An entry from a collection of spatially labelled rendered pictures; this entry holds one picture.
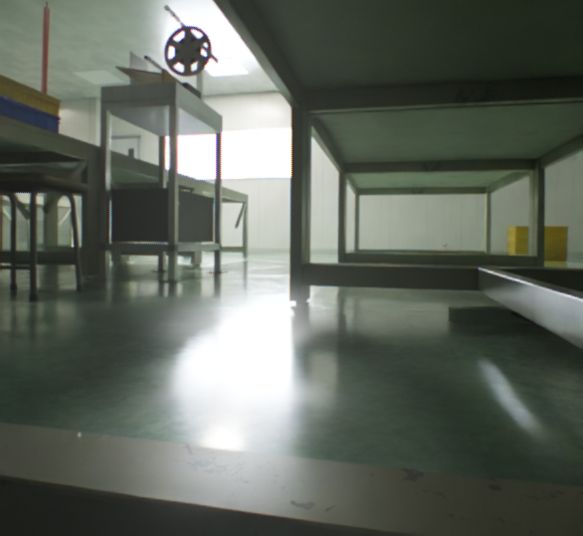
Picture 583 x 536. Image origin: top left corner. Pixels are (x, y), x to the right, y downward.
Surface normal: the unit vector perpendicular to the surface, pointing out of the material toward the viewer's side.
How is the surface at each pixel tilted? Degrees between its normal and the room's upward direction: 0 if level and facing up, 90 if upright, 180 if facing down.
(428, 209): 90
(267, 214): 90
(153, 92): 90
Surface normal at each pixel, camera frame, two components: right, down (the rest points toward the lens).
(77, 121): -0.21, 0.01
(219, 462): 0.01, -1.00
